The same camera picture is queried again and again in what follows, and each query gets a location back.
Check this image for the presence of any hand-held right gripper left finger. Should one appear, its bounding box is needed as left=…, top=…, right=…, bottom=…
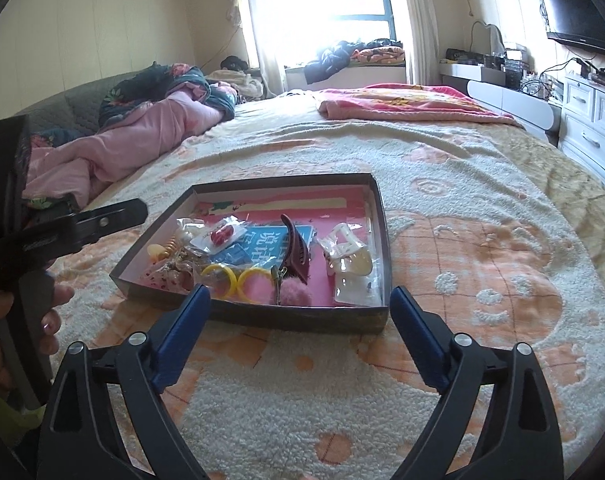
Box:
left=35, top=284, right=212, bottom=480

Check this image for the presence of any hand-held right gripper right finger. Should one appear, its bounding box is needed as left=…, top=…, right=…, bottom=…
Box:
left=389, top=286, right=565, bottom=480

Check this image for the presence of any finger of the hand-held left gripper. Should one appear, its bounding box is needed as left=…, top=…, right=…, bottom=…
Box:
left=0, top=115, right=32, bottom=241
left=57, top=198, right=148, bottom=256

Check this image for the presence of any yellow hair tie set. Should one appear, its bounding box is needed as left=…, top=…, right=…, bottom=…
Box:
left=201, top=264, right=276, bottom=305

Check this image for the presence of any orange claw hair clip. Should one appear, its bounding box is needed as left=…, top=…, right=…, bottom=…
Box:
left=147, top=240, right=184, bottom=264

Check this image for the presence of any small clear plastic packet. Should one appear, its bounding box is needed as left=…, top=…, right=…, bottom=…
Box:
left=175, top=217, right=206, bottom=249

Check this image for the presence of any white claw clip clear packet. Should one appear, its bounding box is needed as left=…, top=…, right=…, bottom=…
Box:
left=316, top=222, right=383, bottom=306

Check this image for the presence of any grey cardboard box pink inside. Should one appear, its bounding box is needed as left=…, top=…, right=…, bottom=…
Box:
left=110, top=172, right=392, bottom=335

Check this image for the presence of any red ball hair tie packet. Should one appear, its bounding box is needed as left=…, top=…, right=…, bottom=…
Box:
left=190, top=216, right=248, bottom=256

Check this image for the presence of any pink pompom hair clip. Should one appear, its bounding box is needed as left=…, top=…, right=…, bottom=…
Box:
left=272, top=266, right=312, bottom=307

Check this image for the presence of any maroon hair clip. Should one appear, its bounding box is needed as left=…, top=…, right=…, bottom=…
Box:
left=277, top=213, right=312, bottom=281

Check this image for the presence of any person's left hand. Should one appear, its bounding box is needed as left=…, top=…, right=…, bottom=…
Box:
left=0, top=270, right=76, bottom=392

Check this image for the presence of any pink dotted bow hair clip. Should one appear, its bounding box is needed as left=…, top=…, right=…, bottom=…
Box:
left=141, top=255, right=203, bottom=295

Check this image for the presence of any pink floral quilt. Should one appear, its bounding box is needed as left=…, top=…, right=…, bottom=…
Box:
left=22, top=62, right=238, bottom=211

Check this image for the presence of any cream cloth pile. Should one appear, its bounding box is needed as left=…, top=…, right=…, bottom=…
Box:
left=205, top=67, right=264, bottom=104

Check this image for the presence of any cream curtain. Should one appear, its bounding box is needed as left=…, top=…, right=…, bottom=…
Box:
left=230, top=0, right=289, bottom=101
left=395, top=0, right=440, bottom=86

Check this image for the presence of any pink red blanket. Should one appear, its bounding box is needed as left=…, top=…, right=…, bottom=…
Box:
left=316, top=83, right=524, bottom=128

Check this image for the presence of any white grey vanity desk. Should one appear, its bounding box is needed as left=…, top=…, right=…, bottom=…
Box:
left=439, top=60, right=563, bottom=147

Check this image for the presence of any dark jacket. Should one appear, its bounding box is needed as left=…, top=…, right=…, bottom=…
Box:
left=303, top=42, right=355, bottom=86

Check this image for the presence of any white drawer dresser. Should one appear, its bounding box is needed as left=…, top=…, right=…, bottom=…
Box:
left=557, top=70, right=605, bottom=186

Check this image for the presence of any orange floral cloth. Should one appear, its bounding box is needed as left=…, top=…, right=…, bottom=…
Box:
left=349, top=40, right=406, bottom=67

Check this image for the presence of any white vanity mirror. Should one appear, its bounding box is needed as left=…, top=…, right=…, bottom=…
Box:
left=469, top=20, right=503, bottom=59

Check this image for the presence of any window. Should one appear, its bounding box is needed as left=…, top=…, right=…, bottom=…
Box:
left=247, top=0, right=399, bottom=68

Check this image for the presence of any black flat television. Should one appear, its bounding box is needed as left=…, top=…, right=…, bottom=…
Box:
left=535, top=0, right=605, bottom=58

